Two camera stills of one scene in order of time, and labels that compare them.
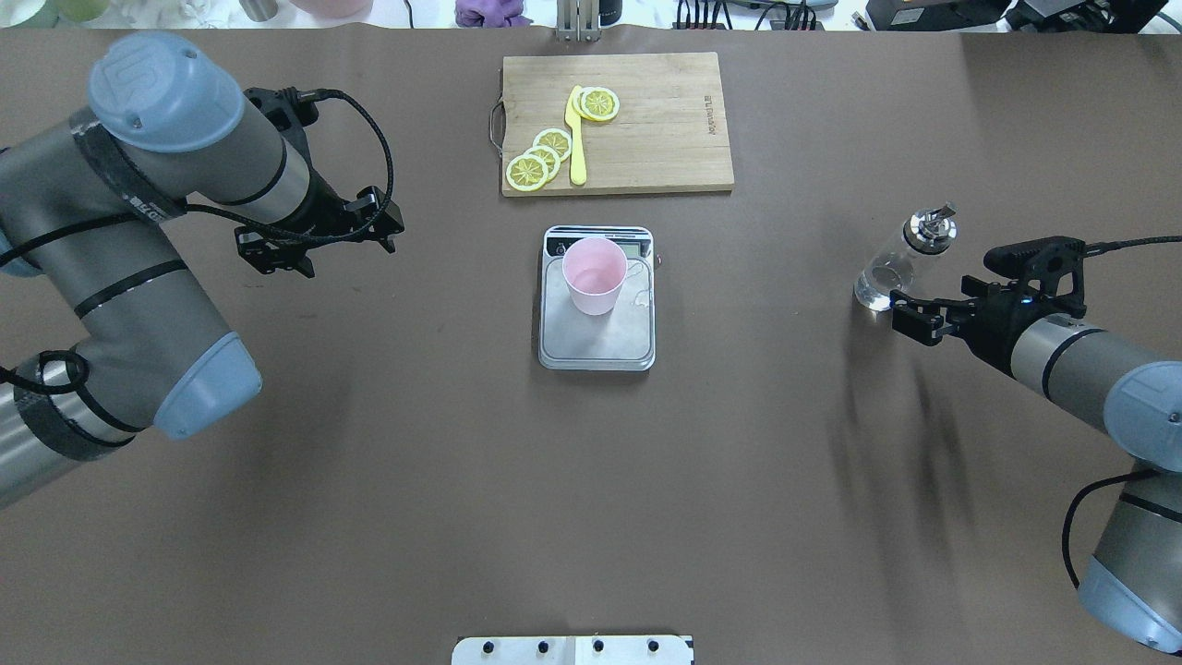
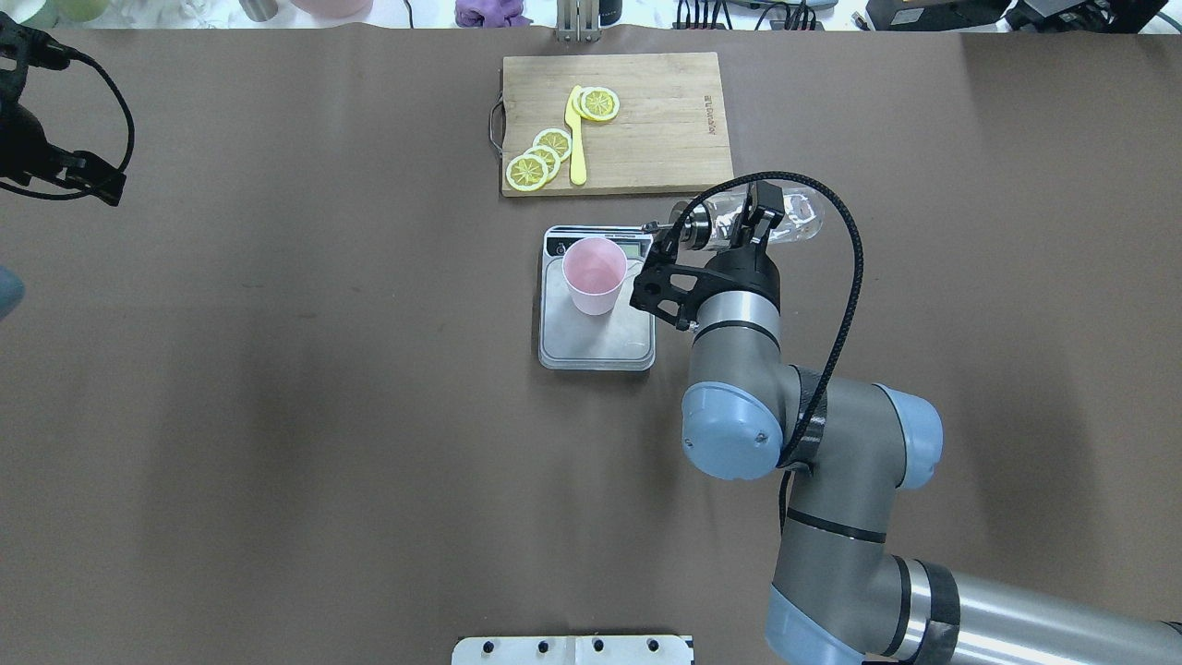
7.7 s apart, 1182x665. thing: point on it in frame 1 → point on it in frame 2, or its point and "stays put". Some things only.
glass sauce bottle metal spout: (930, 232) → (714, 219)
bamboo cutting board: (669, 135) stays put
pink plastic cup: (596, 269) stays put
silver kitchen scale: (622, 341) stays put
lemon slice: (549, 157) stays put
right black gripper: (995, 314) → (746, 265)
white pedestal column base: (571, 650) stays put
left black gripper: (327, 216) → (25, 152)
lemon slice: (557, 139) stays put
